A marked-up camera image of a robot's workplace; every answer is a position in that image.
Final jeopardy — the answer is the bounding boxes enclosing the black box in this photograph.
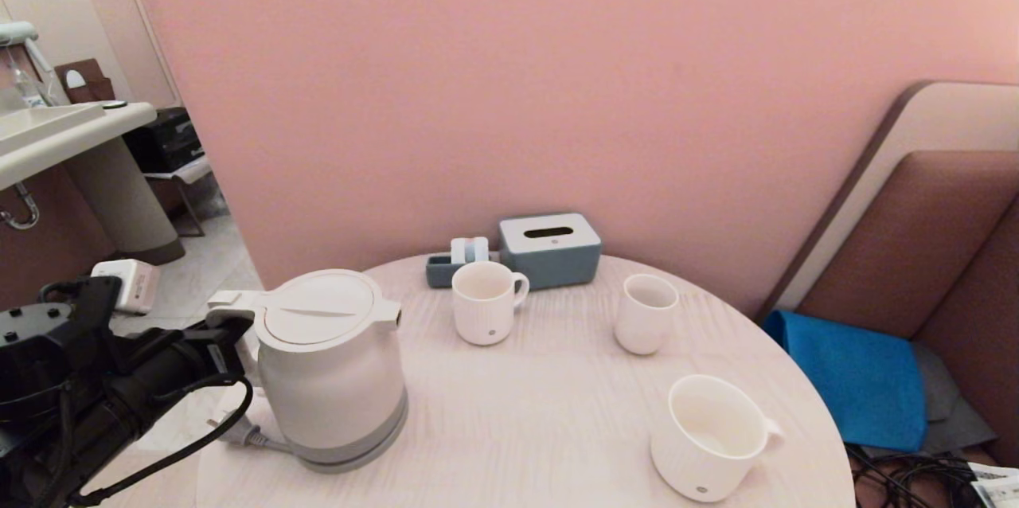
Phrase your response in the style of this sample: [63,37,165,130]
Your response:
[125,109,206,175]

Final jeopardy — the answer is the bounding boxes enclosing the metal rack with white towel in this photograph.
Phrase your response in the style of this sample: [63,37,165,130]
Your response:
[145,158,216,239]

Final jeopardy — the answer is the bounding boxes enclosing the blue cloth bag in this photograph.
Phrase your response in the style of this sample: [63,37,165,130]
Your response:
[762,311,928,453]

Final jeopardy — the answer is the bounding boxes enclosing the small white ribbed mug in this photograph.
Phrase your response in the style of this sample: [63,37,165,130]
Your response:
[452,262,530,346]

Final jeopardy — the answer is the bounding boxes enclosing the beige sink pedestal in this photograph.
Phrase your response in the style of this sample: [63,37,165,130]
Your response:
[64,138,187,265]

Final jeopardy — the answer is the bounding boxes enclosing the grey tissue box white lid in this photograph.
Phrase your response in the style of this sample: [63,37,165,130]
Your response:
[499,213,602,291]

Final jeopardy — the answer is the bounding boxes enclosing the white sink counter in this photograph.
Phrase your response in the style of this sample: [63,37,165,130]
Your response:
[0,104,158,194]

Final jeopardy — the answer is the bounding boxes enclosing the large white ribbed mug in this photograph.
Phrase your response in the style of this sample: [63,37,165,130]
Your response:
[650,374,784,502]

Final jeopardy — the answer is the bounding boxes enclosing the black floor cables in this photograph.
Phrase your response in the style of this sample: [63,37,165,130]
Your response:
[845,444,988,508]

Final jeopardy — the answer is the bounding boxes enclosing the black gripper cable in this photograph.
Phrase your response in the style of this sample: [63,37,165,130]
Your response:
[68,377,254,507]

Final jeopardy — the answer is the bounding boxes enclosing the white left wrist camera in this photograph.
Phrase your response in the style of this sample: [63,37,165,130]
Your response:
[90,259,161,315]

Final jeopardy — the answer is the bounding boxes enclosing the white printed paper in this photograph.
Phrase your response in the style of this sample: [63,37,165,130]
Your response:
[967,464,1019,508]

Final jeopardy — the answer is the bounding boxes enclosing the grey seat cushion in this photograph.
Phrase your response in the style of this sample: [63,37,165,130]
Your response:
[864,341,996,458]

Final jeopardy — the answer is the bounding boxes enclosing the small grey tray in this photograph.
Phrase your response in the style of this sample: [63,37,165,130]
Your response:
[426,253,502,289]

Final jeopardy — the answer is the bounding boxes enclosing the white cup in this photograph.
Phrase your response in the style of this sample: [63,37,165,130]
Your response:
[614,275,679,356]

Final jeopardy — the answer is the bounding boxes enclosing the brown tissue holder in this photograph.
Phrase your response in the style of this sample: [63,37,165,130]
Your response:
[56,61,118,106]

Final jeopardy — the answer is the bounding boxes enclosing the white hair dryer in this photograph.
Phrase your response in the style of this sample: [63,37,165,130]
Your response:
[0,23,57,107]

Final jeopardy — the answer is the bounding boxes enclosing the clear glass bottle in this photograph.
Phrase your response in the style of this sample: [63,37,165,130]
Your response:
[12,68,50,111]

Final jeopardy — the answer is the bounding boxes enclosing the grey power plug with cord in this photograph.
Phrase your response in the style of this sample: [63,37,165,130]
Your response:
[209,416,297,453]

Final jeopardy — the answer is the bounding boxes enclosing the brown upholstered bench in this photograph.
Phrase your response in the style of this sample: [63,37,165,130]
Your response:
[752,82,1019,469]

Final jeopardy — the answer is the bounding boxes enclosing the chrome drain pipe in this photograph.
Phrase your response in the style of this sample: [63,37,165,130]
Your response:
[0,184,42,233]

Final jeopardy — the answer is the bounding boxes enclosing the white electric kettle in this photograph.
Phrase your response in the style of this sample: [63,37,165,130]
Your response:
[207,269,408,466]

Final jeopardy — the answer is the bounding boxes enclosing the grey kettle base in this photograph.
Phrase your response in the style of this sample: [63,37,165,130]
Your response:
[293,430,408,475]

